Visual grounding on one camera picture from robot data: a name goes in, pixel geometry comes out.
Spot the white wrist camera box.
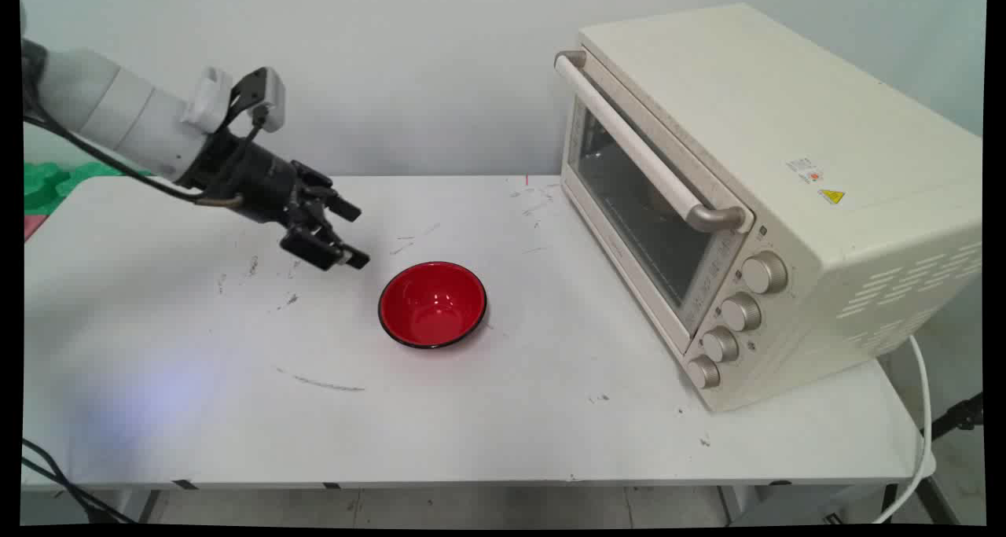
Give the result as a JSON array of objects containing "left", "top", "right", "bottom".
[{"left": 229, "top": 66, "right": 286, "bottom": 134}]

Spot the glass oven door with handle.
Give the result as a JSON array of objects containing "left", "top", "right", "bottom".
[{"left": 553, "top": 49, "right": 756, "bottom": 359}]

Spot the green foam block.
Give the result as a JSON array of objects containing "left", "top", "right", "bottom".
[{"left": 24, "top": 162, "right": 150, "bottom": 215}]

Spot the white label sticker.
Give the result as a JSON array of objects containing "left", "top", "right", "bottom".
[{"left": 786, "top": 157, "right": 825, "bottom": 185}]

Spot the white power cable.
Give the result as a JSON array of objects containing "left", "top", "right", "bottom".
[{"left": 872, "top": 334, "right": 936, "bottom": 526}]

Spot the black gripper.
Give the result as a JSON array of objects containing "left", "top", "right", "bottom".
[{"left": 177, "top": 128, "right": 371, "bottom": 272}]

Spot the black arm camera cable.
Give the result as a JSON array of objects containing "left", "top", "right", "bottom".
[{"left": 22, "top": 109, "right": 264, "bottom": 209}]

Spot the large silver oven knob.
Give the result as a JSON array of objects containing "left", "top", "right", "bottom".
[{"left": 740, "top": 251, "right": 789, "bottom": 296}]

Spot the black tripod stand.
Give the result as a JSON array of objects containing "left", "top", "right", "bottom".
[{"left": 916, "top": 392, "right": 985, "bottom": 526}]

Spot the red bowl with black rim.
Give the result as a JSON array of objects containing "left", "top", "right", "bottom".
[{"left": 378, "top": 261, "right": 488, "bottom": 350}]

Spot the cream toaster oven body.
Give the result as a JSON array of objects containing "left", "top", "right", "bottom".
[{"left": 578, "top": 2, "right": 983, "bottom": 414}]

